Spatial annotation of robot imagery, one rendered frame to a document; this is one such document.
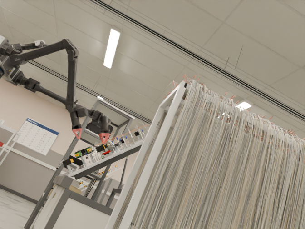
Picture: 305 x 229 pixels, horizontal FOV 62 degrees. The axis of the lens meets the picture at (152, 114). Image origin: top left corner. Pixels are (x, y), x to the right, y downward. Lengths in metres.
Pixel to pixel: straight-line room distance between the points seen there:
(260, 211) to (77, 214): 1.00
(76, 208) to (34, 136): 8.23
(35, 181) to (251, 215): 8.77
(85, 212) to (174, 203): 0.74
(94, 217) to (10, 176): 8.17
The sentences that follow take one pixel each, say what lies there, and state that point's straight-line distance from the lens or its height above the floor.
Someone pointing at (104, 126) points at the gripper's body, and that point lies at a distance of 1.92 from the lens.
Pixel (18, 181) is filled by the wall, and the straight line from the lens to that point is 9.68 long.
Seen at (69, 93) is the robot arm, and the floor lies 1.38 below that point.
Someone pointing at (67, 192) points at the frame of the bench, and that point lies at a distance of 1.63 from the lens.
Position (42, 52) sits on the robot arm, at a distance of 1.92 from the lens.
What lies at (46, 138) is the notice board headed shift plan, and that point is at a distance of 9.72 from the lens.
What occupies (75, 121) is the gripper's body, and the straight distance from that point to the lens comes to 1.91.
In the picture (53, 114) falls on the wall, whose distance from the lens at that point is 9.95.
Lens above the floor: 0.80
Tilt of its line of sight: 22 degrees up
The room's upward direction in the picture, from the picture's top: 24 degrees clockwise
